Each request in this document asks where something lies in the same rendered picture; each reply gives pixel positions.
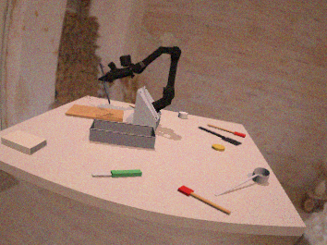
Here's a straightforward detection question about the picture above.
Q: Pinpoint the grey measuring scoop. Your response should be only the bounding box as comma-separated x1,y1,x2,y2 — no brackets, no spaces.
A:
214,167,270,196

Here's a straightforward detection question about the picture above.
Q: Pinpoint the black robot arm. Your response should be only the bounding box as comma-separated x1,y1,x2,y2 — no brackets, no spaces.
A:
108,46,181,113

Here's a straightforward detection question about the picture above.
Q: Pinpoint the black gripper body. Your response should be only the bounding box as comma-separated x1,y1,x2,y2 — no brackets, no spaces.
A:
107,68,123,82

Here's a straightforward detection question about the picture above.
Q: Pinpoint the orange flat board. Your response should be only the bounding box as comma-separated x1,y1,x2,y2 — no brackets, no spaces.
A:
66,104,124,122

